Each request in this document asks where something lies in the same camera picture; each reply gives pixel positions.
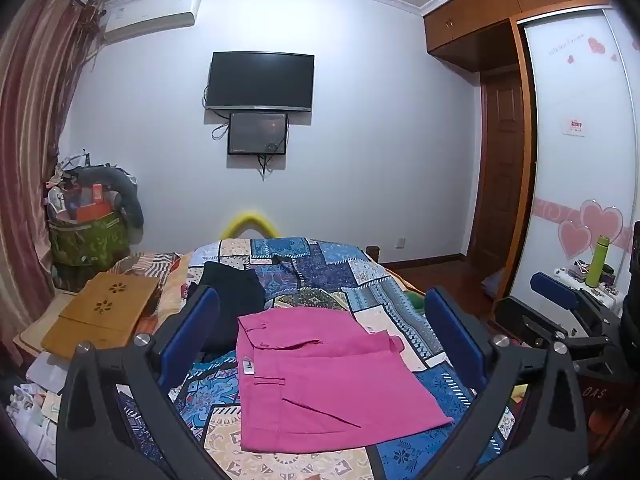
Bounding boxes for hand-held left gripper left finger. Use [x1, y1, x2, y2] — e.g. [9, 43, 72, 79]
[56, 285, 236, 480]

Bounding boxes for patchwork printed blanket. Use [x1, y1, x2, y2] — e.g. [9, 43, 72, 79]
[115, 237, 526, 480]

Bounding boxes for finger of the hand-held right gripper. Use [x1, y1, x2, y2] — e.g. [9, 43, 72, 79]
[494, 296, 583, 350]
[531, 272, 618, 333]

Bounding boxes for green bottle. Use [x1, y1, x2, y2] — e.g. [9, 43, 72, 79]
[586, 235, 610, 288]

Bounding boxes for white heart-print wardrobe door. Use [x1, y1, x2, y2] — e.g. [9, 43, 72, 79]
[510, 7, 640, 301]

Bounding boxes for pile of white papers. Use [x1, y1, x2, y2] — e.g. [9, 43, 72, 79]
[7, 355, 71, 476]

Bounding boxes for striped brown curtain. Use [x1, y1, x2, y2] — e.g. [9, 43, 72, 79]
[0, 0, 103, 361]

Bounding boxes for white air conditioner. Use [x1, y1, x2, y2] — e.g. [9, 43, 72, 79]
[102, 0, 202, 43]

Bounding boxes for pink pants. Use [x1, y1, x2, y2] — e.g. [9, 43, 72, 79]
[235, 307, 455, 453]

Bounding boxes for black pants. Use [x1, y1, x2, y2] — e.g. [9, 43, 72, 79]
[192, 261, 266, 351]

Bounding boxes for wooden lap desk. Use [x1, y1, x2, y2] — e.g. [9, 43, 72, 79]
[41, 272, 161, 361]

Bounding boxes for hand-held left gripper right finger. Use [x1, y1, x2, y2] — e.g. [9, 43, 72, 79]
[405, 286, 596, 480]

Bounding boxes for green fabric basket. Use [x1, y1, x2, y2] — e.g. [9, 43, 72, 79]
[49, 210, 132, 291]

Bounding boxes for black wall television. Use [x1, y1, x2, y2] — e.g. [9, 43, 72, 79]
[206, 51, 315, 112]

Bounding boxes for small black wall monitor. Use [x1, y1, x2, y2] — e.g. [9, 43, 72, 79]
[227, 112, 289, 156]

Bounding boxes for striped beige cloth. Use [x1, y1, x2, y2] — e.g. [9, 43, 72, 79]
[112, 252, 176, 286]

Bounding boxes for yellow foam tube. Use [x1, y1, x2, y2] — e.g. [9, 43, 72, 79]
[220, 208, 280, 239]

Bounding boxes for brown wooden door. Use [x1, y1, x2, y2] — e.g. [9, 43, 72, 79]
[470, 67, 526, 263]

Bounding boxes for wooden overhead cabinet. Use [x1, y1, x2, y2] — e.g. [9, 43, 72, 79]
[422, 0, 618, 66]

